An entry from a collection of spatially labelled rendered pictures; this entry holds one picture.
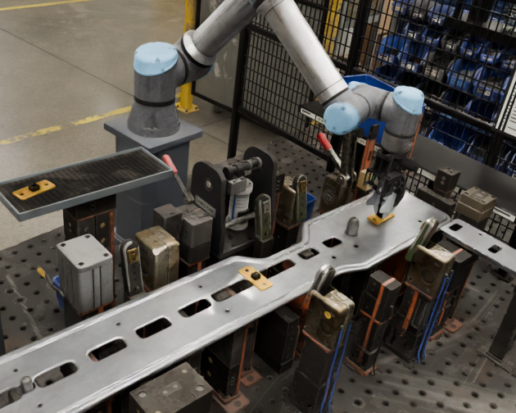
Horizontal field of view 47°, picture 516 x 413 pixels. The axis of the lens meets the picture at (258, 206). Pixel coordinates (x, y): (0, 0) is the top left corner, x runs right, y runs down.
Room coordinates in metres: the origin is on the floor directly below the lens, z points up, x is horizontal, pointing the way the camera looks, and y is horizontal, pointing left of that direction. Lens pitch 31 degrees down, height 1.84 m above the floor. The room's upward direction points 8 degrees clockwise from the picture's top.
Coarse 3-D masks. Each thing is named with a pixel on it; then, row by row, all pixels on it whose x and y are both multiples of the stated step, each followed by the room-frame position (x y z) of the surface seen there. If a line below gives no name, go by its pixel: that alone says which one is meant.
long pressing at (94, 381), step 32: (320, 224) 1.32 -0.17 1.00; (384, 224) 1.37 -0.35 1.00; (416, 224) 1.39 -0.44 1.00; (288, 256) 1.16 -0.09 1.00; (320, 256) 1.18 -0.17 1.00; (352, 256) 1.19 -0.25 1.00; (384, 256) 1.22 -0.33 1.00; (160, 288) 0.97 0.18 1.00; (192, 288) 0.99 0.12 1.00; (256, 288) 1.02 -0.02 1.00; (288, 288) 1.04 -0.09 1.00; (96, 320) 0.85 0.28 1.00; (128, 320) 0.87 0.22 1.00; (192, 320) 0.89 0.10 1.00; (224, 320) 0.91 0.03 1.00; (32, 352) 0.75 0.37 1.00; (64, 352) 0.76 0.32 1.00; (128, 352) 0.78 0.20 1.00; (160, 352) 0.79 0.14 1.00; (192, 352) 0.81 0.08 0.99; (0, 384) 0.67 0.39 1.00; (64, 384) 0.69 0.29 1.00; (96, 384) 0.70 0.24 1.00; (128, 384) 0.71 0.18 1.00
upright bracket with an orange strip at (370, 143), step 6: (372, 126) 1.56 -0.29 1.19; (378, 126) 1.58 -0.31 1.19; (372, 132) 1.56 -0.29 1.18; (372, 138) 1.56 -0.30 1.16; (366, 144) 1.57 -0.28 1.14; (372, 144) 1.57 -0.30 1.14; (366, 150) 1.56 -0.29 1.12; (372, 150) 1.57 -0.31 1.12; (366, 156) 1.56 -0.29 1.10; (366, 162) 1.56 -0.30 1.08; (360, 168) 1.57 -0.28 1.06; (366, 168) 1.57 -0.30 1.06; (354, 192) 1.57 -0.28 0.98; (354, 198) 1.56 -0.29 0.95
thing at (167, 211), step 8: (160, 208) 1.14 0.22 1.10; (168, 208) 1.14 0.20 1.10; (176, 208) 1.15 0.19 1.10; (160, 216) 1.12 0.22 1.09; (168, 216) 1.11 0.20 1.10; (176, 216) 1.13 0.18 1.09; (160, 224) 1.11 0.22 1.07; (168, 224) 1.11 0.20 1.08; (176, 224) 1.13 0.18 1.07; (168, 232) 1.11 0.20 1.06; (176, 232) 1.13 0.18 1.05
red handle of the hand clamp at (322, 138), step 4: (320, 136) 1.56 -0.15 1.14; (324, 136) 1.56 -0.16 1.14; (320, 140) 1.56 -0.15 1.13; (324, 140) 1.55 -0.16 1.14; (324, 144) 1.55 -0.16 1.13; (328, 144) 1.55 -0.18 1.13; (324, 148) 1.54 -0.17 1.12; (328, 148) 1.54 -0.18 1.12; (332, 148) 1.54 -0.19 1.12; (328, 152) 1.54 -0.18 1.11; (332, 152) 1.53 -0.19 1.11; (332, 156) 1.53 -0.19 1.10; (336, 156) 1.53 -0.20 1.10; (336, 160) 1.52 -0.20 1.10; (336, 164) 1.51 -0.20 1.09; (340, 164) 1.51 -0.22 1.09; (340, 168) 1.50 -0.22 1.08; (348, 176) 1.49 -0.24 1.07
